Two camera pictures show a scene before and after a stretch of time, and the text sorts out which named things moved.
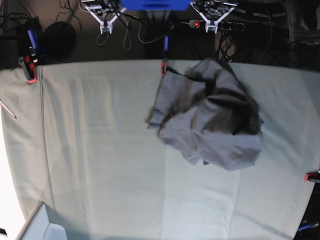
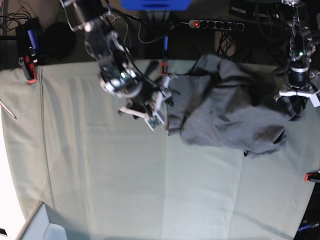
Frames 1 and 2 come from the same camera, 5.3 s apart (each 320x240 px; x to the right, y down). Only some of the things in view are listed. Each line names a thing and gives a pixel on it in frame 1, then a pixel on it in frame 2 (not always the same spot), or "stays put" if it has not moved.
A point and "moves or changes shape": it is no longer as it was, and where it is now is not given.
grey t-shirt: (210, 114) moves or changes shape
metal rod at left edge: (4, 105) stays put
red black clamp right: (311, 175) stays put
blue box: (155, 5) stays put
